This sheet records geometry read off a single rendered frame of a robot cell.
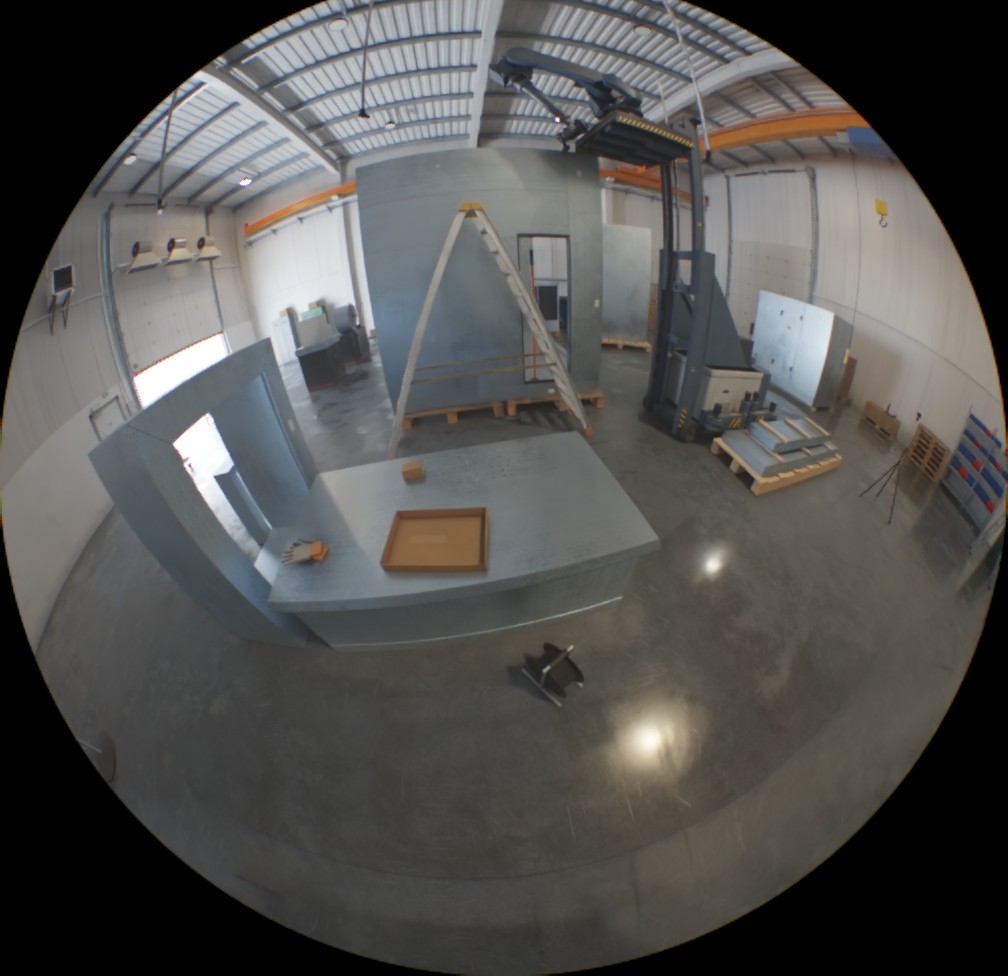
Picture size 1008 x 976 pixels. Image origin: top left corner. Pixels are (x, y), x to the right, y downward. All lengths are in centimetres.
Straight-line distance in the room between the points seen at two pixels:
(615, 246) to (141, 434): 777
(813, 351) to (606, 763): 713
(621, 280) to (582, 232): 406
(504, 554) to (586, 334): 296
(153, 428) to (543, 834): 228
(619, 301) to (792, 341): 413
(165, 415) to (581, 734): 227
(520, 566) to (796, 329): 717
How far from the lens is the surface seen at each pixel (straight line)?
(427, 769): 167
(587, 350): 374
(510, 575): 114
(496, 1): 749
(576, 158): 392
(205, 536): 156
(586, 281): 363
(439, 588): 115
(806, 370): 735
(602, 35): 921
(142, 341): 1086
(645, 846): 180
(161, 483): 144
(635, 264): 767
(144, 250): 1095
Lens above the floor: 160
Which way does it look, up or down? 37 degrees down
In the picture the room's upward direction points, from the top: 4 degrees counter-clockwise
